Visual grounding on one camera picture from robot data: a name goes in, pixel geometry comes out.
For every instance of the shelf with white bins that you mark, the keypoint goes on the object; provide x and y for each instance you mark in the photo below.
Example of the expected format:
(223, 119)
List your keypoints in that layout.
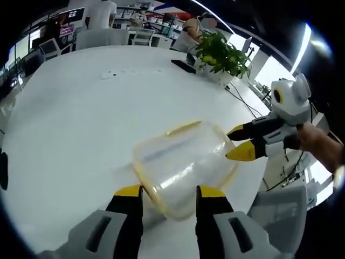
(161, 19)

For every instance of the straight ceiling light strip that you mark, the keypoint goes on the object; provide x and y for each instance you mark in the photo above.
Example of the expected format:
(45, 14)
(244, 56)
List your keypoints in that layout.
(303, 46)

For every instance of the monitor on black stand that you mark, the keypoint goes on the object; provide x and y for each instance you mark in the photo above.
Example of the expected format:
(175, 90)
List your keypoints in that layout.
(248, 44)

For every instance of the clear lid with yellow buckles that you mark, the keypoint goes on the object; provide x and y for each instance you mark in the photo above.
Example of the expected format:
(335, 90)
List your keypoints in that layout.
(183, 126)

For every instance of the white office chair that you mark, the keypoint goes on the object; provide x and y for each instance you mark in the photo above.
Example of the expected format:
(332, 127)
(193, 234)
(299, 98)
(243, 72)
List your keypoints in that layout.
(143, 37)
(102, 39)

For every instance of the grey mesh office chair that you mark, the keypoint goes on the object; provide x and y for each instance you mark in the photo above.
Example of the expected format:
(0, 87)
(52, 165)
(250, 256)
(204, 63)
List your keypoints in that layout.
(280, 218)

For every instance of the black phone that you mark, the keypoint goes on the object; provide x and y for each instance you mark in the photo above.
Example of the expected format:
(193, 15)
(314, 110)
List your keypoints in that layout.
(183, 66)

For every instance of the black rounded object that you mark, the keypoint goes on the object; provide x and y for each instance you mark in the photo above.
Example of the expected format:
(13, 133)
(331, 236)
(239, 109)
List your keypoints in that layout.
(3, 172)

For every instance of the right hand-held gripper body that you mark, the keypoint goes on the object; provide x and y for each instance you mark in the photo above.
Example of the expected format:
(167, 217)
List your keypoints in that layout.
(293, 102)

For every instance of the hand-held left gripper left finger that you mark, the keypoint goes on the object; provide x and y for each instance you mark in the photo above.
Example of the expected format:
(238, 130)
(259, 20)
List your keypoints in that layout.
(118, 229)

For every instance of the green potted plant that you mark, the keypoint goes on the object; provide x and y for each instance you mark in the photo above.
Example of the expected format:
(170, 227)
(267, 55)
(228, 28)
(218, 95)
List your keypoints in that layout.
(221, 54)

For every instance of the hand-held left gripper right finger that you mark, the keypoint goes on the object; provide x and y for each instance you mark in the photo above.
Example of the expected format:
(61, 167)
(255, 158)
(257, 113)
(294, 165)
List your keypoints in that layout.
(215, 229)

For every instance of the person's right hand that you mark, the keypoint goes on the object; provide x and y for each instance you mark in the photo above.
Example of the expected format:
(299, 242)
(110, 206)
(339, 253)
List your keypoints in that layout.
(314, 141)

